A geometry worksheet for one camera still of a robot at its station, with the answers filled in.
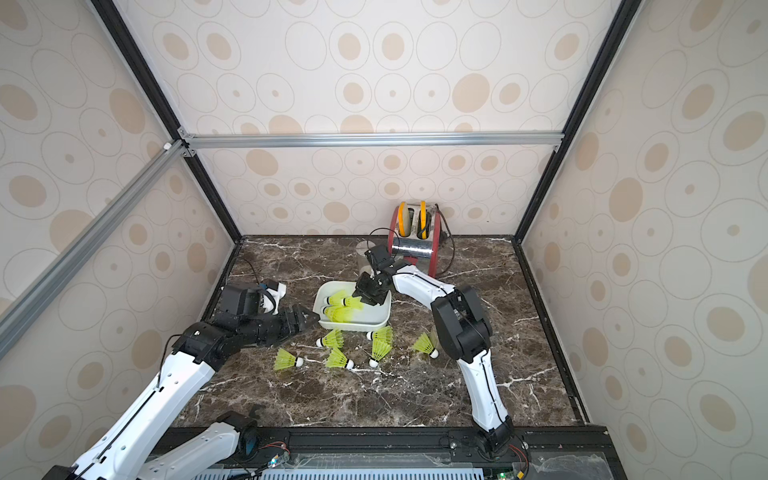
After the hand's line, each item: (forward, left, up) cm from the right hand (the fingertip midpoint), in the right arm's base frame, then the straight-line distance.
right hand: (348, 300), depth 94 cm
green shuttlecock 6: (-13, +3, -2) cm, 13 cm away
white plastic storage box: (-6, -8, -1) cm, 10 cm away
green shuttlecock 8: (-14, -11, -2) cm, 18 cm away
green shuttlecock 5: (-18, +1, -3) cm, 18 cm away
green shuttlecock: (+3, +5, -4) cm, 7 cm away
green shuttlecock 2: (-3, +3, -4) cm, 6 cm away
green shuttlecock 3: (0, -1, -2) cm, 2 cm away
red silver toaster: (+19, -20, +11) cm, 30 cm away
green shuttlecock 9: (-12, -24, -3) cm, 27 cm away
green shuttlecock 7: (-10, -11, -3) cm, 15 cm away
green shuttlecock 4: (-19, +16, -2) cm, 25 cm away
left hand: (-17, +3, +16) cm, 23 cm away
